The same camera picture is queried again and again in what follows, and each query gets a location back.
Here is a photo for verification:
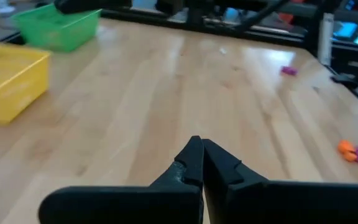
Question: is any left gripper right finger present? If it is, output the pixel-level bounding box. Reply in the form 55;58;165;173
202;138;358;224

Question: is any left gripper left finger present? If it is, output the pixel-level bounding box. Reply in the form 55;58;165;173
38;135;204;224

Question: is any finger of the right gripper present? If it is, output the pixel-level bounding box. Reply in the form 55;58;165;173
53;0;133;15

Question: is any green plastic basket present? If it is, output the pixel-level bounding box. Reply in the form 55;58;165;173
11;3;103;53

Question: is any yellow plastic basket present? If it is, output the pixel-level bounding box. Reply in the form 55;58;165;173
0;40;52;125

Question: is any orange skeleton toy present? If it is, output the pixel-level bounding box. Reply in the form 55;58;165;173
336;139;358;162

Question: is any computer monitor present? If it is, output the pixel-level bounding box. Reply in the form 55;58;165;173
333;20;358;47

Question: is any white post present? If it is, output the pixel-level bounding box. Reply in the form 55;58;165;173
318;12;335;67

